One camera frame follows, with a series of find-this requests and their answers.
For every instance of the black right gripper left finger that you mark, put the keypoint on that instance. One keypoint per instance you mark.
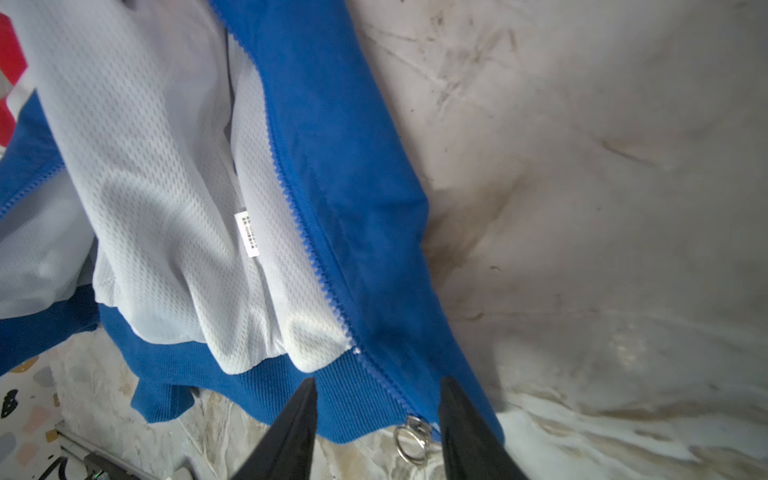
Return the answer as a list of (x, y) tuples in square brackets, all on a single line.
[(286, 450)]

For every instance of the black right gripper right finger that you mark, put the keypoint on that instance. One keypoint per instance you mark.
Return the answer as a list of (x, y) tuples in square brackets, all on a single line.
[(470, 449)]

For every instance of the blue red white jacket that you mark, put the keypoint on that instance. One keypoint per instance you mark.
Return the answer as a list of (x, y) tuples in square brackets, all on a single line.
[(219, 184)]

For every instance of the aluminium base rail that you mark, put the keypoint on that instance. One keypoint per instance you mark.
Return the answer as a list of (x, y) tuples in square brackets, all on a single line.
[(79, 458)]

